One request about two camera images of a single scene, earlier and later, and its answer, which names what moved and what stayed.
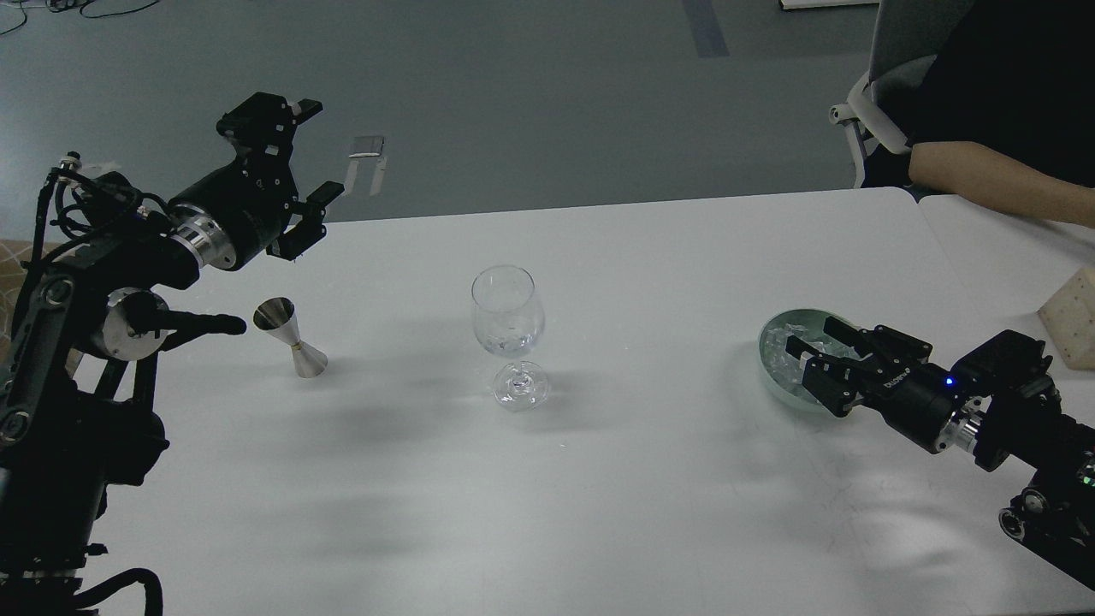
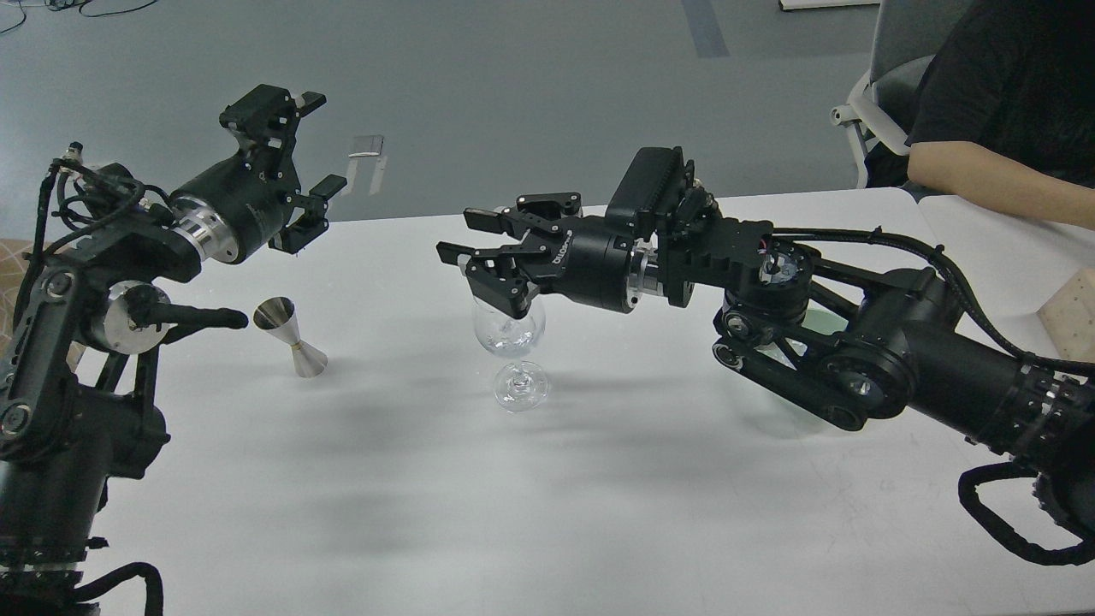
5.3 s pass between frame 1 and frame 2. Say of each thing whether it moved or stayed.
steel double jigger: stayed
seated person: stayed
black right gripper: moved
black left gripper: stayed
